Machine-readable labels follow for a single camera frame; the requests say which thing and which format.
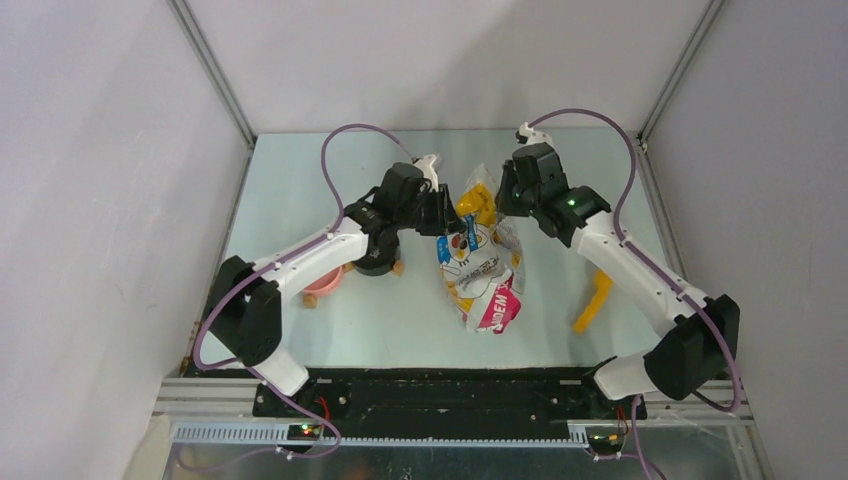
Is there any pink cat bowl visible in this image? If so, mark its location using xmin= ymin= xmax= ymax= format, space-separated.
xmin=302 ymin=266 xmax=345 ymax=298

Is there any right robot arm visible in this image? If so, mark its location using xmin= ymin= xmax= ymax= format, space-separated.
xmin=497 ymin=143 xmax=740 ymax=418

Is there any black pet bowl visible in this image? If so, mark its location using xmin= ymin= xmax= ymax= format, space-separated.
xmin=352 ymin=231 xmax=401 ymax=277

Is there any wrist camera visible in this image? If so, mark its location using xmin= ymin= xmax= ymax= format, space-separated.
xmin=515 ymin=122 xmax=555 ymax=149
xmin=412 ymin=154 xmax=442 ymax=192

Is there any aluminium frame rail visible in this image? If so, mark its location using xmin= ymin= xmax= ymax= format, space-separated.
xmin=152 ymin=377 xmax=757 ymax=452

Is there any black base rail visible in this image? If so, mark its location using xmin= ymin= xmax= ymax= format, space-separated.
xmin=288 ymin=367 xmax=647 ymax=426

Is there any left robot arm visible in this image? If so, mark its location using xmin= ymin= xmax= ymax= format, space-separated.
xmin=201 ymin=154 xmax=466 ymax=417

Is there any yellow plastic scoop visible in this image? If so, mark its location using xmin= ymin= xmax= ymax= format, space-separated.
xmin=572 ymin=270 xmax=614 ymax=334

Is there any cat food bag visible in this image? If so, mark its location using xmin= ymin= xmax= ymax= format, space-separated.
xmin=436 ymin=164 xmax=525 ymax=334

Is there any wooden bowl stand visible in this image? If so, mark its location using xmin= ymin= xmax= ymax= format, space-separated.
xmin=300 ymin=260 xmax=405 ymax=309

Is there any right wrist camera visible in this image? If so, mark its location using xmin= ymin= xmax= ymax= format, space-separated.
xmin=515 ymin=122 xmax=555 ymax=149

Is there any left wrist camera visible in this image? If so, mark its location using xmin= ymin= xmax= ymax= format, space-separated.
xmin=412 ymin=154 xmax=442 ymax=192

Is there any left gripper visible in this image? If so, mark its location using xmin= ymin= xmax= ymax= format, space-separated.
xmin=395 ymin=184 xmax=465 ymax=237

